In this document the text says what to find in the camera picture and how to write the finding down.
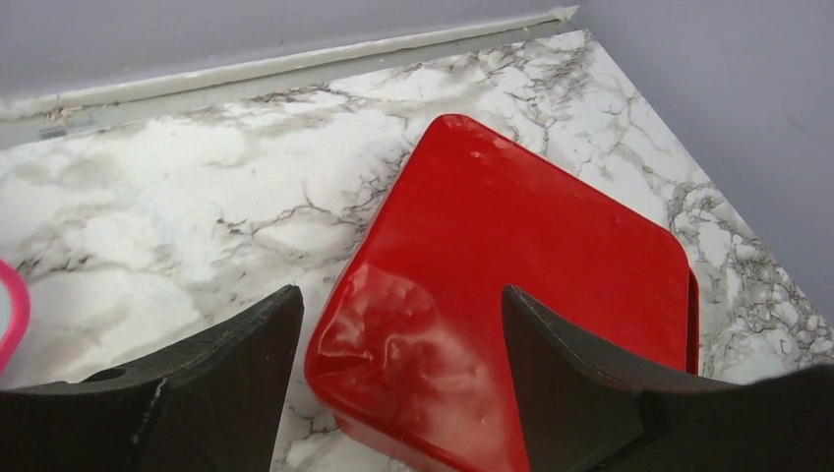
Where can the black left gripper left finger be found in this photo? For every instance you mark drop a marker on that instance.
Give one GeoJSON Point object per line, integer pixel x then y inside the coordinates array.
{"type": "Point", "coordinates": [209, 402]}

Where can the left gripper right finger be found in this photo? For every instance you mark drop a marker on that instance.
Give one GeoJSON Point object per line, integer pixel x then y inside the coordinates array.
{"type": "Point", "coordinates": [586, 404]}

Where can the red box lid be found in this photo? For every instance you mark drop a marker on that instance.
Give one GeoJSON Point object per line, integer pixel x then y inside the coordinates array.
{"type": "Point", "coordinates": [409, 354]}

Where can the white board pink frame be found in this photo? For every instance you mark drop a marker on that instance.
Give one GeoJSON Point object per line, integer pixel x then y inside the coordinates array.
{"type": "Point", "coordinates": [15, 312]}

